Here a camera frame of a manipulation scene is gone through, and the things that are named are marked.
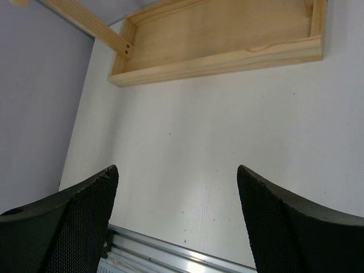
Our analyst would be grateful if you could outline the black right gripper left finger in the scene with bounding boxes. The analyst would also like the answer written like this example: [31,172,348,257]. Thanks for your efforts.
[1,165,118,272]

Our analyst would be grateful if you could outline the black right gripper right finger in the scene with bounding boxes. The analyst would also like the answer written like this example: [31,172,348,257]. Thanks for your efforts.
[237,165,363,272]

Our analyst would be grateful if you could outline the wooden hanger rack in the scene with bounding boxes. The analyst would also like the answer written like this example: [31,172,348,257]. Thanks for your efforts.
[46,0,327,87]

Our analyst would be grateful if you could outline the aluminium mounting rail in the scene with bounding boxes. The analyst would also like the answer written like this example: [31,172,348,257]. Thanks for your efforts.
[97,225,256,272]

